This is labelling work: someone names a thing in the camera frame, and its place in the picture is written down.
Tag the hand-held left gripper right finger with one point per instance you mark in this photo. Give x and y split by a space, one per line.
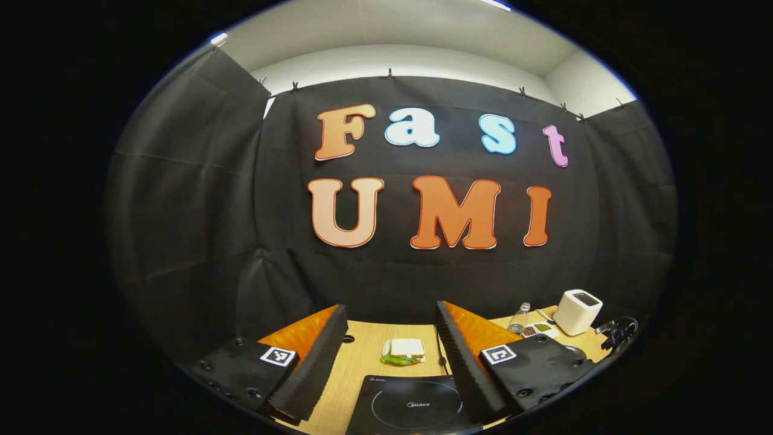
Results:
462 362

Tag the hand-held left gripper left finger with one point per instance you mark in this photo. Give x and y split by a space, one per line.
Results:
323 362

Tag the black induction cooktop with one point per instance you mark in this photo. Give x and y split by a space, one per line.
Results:
416 405

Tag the sandwich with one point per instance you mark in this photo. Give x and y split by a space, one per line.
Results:
406 347

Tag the green lettuce leaf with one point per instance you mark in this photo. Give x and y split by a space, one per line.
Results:
398 360

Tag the white plate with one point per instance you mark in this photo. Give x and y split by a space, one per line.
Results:
385 347

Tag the clear plastic bottle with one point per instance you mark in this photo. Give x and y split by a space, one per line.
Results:
518 319

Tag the white divided bean dish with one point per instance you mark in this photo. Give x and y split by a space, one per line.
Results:
539 329

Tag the black backdrop cloth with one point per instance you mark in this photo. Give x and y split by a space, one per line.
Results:
423 272

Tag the white toaster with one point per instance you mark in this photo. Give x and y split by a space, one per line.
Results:
577 311

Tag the narrow ceiling light panel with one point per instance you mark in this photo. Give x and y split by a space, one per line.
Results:
218 39

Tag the large ceiling light panel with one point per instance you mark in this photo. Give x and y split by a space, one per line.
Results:
496 5

